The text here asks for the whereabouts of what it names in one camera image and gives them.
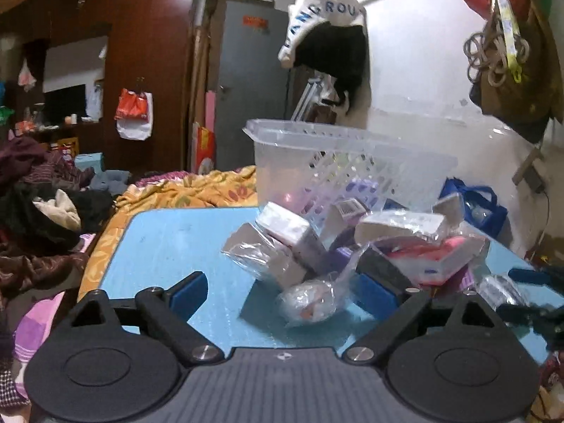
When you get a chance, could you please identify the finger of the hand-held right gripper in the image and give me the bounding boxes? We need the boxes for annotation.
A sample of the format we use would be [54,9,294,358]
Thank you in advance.
[497,302,564,349]
[508,268,564,289]

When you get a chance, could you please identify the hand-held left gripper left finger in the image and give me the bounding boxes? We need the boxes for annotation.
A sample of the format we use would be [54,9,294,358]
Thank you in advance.
[70,272,224,366]

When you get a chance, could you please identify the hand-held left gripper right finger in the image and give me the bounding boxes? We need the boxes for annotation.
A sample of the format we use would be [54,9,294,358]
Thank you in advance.
[343,247,496,364]

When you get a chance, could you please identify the small clear packet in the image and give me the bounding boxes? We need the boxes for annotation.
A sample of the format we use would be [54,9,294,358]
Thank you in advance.
[478,275,529,313]

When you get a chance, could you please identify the round packet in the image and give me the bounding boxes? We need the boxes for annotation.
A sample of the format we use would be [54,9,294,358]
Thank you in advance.
[275,273,353,327]

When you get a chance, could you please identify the long white box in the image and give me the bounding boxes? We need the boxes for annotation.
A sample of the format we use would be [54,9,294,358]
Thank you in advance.
[355,211,446,247]

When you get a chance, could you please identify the red white box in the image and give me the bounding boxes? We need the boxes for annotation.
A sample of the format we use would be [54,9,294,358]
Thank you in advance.
[374,235,490,289]

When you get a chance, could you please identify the silver box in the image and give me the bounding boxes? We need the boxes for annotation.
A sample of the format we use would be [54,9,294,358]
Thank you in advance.
[220,222,309,294]

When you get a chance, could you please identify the purple white barcode box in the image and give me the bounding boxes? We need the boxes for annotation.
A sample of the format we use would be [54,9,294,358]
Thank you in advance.
[321,198,375,247]

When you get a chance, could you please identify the small white box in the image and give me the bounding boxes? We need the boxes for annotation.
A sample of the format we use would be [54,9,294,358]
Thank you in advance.
[432,196,463,230]

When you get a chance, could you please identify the clear plastic basket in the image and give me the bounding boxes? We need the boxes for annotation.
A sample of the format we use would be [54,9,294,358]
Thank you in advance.
[243,119,459,247]

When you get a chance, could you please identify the blue shopping bag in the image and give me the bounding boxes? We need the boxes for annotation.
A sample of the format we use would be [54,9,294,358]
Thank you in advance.
[438,177,508,239]

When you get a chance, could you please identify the yellow floral blanket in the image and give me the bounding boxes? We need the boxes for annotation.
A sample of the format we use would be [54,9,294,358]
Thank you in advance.
[79,165,258,300]

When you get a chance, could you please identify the red gift bag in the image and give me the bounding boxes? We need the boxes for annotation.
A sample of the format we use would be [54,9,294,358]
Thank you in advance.
[196,125,216,174]

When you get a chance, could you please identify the pink blanket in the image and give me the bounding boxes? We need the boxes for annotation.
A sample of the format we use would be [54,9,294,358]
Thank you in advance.
[12,291,68,364]

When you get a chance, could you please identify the teal box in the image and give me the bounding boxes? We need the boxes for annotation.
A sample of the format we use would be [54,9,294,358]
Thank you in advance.
[74,153,105,172]

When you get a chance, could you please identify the dark clothes pile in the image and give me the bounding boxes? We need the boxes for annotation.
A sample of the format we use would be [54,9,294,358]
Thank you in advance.
[0,136,116,300]

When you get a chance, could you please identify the brown hanging bag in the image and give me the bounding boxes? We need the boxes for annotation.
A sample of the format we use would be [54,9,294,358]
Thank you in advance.
[469,9,564,142]

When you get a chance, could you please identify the red white plastic bag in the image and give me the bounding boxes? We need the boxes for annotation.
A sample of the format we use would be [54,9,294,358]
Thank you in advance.
[115,88,154,141]

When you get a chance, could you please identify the metal folding rack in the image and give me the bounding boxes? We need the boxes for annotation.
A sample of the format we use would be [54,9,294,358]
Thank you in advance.
[291,75,336,122]

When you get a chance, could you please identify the grey door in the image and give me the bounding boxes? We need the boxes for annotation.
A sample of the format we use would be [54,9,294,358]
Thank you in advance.
[207,0,292,172]

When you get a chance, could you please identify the black television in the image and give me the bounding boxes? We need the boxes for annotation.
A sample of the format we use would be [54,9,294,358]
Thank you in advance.
[44,84,86,126]

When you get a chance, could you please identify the brown wooden wardrobe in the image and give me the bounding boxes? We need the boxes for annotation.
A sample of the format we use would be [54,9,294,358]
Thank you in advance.
[0,0,199,177]

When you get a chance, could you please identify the pink white plastic bag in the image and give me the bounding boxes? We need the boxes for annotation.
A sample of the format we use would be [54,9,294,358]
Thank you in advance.
[18,59,37,92]

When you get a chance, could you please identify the white rope rings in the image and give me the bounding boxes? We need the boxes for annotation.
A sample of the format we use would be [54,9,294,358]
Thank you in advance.
[465,31,529,89]

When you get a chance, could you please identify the yellow green strap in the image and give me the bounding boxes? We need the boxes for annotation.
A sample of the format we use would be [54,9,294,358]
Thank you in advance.
[487,0,524,84]

